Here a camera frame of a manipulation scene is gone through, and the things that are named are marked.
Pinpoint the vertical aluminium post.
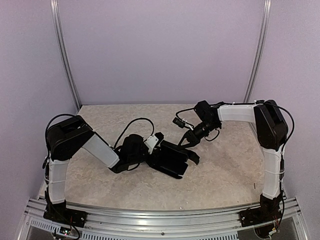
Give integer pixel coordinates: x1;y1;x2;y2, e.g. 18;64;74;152
243;0;272;103
50;0;82;111

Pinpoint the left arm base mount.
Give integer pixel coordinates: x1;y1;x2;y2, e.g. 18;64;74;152
43;201;88;228

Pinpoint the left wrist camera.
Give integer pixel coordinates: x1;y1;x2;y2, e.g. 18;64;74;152
144;132;164;154

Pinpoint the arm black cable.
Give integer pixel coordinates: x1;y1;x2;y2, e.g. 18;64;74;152
113;117;155;148
272;104;296;146

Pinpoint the front aluminium frame rail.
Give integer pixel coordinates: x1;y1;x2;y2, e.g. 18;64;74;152
14;197;311;240

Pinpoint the right vertical aluminium post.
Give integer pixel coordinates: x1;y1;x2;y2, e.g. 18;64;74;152
243;0;272;103

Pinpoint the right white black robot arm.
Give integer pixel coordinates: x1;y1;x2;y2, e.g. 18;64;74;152
173;100;294;222

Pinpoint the small circuit board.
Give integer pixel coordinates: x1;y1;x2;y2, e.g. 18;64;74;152
52;226;73;237

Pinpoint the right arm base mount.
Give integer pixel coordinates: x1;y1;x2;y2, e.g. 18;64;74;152
239;194;283;227

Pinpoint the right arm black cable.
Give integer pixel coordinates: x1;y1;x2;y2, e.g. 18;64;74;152
272;104;296;146

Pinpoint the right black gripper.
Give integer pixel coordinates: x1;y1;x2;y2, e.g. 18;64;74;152
176;119;219;150

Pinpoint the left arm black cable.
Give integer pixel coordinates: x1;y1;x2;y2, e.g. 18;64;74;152
113;117;155;148

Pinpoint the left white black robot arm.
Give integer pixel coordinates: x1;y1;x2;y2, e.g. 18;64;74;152
42;113;164;223

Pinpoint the left vertical aluminium post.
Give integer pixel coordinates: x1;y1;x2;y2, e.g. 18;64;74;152
50;0;82;111

